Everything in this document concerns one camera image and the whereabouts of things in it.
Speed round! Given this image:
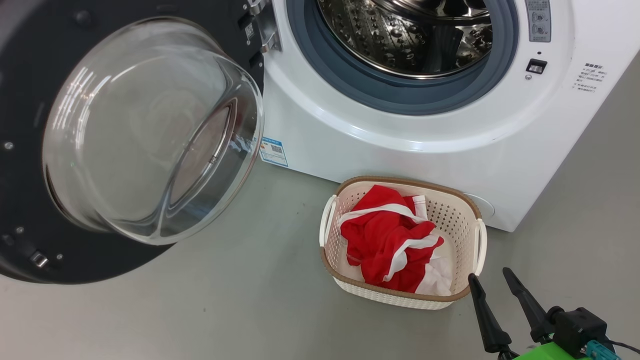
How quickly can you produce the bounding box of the grey rubber door gasket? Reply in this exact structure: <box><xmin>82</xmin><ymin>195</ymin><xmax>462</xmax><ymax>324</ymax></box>
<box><xmin>286</xmin><ymin>0</ymin><xmax>520</xmax><ymax>117</ymax></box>

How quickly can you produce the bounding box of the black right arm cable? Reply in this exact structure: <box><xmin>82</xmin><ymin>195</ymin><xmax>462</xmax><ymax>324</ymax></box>
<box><xmin>607</xmin><ymin>340</ymin><xmax>640</xmax><ymax>354</ymax></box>

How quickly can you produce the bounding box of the teal right camera connector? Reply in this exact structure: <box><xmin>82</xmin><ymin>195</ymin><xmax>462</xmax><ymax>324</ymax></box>
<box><xmin>585</xmin><ymin>340</ymin><xmax>621</xmax><ymax>360</ymax></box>

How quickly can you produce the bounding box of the grey instruction sticker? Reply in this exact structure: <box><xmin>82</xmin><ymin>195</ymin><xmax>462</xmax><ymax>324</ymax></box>
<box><xmin>525</xmin><ymin>0</ymin><xmax>552</xmax><ymax>43</ymax></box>

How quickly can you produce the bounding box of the steel washer drum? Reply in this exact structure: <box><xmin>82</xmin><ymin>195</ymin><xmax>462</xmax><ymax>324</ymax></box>
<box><xmin>317</xmin><ymin>0</ymin><xmax>493</xmax><ymax>79</ymax></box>

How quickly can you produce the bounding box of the cream laundry basket brown rim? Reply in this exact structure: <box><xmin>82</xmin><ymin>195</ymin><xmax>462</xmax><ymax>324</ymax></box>
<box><xmin>319</xmin><ymin>175</ymin><xmax>488</xmax><ymax>311</ymax></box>

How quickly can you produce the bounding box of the black washer door with glass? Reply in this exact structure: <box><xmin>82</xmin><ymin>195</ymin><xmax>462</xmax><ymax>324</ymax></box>
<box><xmin>0</xmin><ymin>0</ymin><xmax>266</xmax><ymax>285</ymax></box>

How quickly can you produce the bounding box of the round white filter cover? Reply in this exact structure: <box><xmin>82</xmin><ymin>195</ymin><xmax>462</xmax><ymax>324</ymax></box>
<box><xmin>462</xmin><ymin>194</ymin><xmax>496</xmax><ymax>219</ymax></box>

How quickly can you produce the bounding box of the red and white garment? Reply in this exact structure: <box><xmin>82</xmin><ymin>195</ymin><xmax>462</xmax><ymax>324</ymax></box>
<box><xmin>339</xmin><ymin>185</ymin><xmax>454</xmax><ymax>297</ymax></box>

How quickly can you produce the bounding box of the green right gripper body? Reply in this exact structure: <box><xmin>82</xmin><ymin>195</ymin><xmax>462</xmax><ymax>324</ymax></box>
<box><xmin>497</xmin><ymin>340</ymin><xmax>591</xmax><ymax>360</ymax></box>

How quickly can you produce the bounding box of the metal door hinge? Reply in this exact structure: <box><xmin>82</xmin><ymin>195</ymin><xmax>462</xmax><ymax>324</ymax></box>
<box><xmin>246</xmin><ymin>0</ymin><xmax>282</xmax><ymax>54</ymax></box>

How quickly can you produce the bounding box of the printed warning text label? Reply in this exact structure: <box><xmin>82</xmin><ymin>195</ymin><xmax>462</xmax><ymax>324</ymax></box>
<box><xmin>575</xmin><ymin>62</ymin><xmax>609</xmax><ymax>95</ymax></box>

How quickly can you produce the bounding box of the blue energy label sticker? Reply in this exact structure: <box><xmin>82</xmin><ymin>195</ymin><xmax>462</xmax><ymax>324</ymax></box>
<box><xmin>259</xmin><ymin>136</ymin><xmax>290</xmax><ymax>168</ymax></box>

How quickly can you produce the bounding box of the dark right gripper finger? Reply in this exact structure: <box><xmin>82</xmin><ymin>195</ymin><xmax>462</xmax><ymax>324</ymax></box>
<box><xmin>502</xmin><ymin>267</ymin><xmax>554</xmax><ymax>344</ymax></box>
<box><xmin>467</xmin><ymin>273</ymin><xmax>513</xmax><ymax>355</ymax></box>

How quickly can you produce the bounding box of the white front-load washing machine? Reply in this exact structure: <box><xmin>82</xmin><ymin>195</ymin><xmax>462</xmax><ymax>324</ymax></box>
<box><xmin>260</xmin><ymin>0</ymin><xmax>640</xmax><ymax>233</ymax></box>

